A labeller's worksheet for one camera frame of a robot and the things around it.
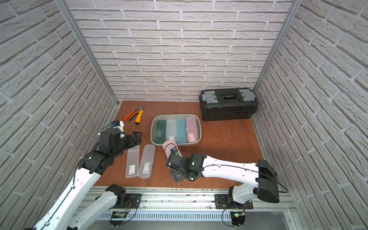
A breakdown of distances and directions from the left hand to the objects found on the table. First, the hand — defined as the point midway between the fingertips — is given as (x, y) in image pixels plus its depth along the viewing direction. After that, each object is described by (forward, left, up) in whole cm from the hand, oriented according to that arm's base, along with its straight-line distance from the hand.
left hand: (137, 132), depth 74 cm
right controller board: (-36, -53, -23) cm, 68 cm away
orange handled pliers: (+36, +15, -23) cm, 45 cm away
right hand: (-16, -24, -12) cm, 31 cm away
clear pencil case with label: (+17, -15, -22) cm, 32 cm away
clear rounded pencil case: (-6, -2, -23) cm, 24 cm away
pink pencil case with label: (+10, -30, -18) cm, 37 cm away
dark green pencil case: (+13, -8, -21) cm, 26 cm away
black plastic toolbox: (+28, -55, -6) cm, 62 cm away
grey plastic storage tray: (+27, -13, -19) cm, 36 cm away
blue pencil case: (+15, -23, -22) cm, 35 cm away
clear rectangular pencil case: (-7, +6, -21) cm, 24 cm away
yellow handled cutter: (+32, +11, -23) cm, 41 cm away
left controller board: (-34, +9, -27) cm, 44 cm away
